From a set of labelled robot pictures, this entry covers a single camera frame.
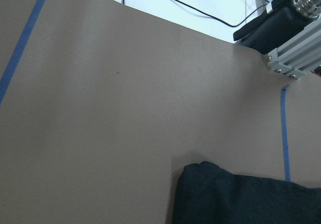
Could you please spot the black graphic t-shirt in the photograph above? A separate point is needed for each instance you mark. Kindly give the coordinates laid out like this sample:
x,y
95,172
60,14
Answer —
x,y
206,193

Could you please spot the aluminium frame post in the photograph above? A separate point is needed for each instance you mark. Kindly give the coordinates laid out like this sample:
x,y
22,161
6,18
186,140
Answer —
x,y
298,56

